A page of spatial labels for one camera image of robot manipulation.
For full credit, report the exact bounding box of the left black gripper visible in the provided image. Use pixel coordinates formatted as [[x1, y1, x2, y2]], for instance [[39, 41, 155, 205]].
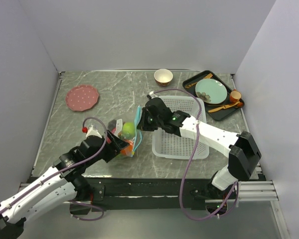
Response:
[[86, 129, 129, 166]]

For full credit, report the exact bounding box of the orange fruit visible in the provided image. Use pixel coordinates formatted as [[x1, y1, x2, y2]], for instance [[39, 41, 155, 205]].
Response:
[[121, 145, 134, 157]]

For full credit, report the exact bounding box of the green apple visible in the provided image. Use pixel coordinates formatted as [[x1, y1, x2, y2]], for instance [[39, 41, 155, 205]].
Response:
[[122, 122, 136, 140]]

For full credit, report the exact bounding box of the clear zip bag blue zipper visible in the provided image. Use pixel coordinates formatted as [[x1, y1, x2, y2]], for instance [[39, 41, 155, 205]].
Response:
[[107, 106, 143, 157]]

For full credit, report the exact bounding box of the dark brown fruit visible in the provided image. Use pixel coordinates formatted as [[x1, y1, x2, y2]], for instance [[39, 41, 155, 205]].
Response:
[[107, 119, 117, 131]]

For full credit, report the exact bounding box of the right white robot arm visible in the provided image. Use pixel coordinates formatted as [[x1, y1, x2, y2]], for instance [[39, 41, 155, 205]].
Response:
[[137, 98, 262, 198]]

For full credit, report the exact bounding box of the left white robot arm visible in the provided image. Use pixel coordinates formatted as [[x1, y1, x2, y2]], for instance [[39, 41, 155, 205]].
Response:
[[0, 130, 129, 239]]

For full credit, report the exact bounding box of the white plastic basket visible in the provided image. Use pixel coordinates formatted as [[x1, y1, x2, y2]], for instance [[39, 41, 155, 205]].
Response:
[[152, 96, 206, 160]]

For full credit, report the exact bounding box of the white and red bowl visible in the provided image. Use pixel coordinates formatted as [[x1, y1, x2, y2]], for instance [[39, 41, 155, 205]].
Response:
[[154, 69, 173, 87]]

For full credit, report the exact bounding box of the pink dotted plate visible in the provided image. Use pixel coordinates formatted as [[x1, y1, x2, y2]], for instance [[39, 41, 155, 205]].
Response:
[[65, 85, 99, 112]]

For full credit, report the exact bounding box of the light green plate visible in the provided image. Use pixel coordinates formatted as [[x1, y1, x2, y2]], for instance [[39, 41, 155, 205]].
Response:
[[195, 79, 228, 105]]

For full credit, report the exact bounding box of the wooden spoon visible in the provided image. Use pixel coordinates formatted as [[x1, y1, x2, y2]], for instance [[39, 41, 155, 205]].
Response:
[[208, 101, 244, 113]]

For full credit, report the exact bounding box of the black tray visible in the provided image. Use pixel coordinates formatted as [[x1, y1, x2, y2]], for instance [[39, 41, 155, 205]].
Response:
[[182, 70, 245, 121]]

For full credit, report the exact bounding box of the orange cup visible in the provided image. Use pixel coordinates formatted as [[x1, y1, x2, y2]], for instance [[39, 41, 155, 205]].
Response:
[[229, 89, 242, 103]]

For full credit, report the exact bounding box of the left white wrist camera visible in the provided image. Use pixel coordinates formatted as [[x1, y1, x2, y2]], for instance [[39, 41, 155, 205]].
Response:
[[82, 125, 102, 138]]

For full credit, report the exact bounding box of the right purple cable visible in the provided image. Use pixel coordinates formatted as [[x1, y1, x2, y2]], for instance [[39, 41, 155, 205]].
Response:
[[154, 89, 240, 221]]

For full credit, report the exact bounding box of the aluminium rail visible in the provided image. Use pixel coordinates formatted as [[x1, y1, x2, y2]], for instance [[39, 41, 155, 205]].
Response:
[[14, 181, 279, 202]]

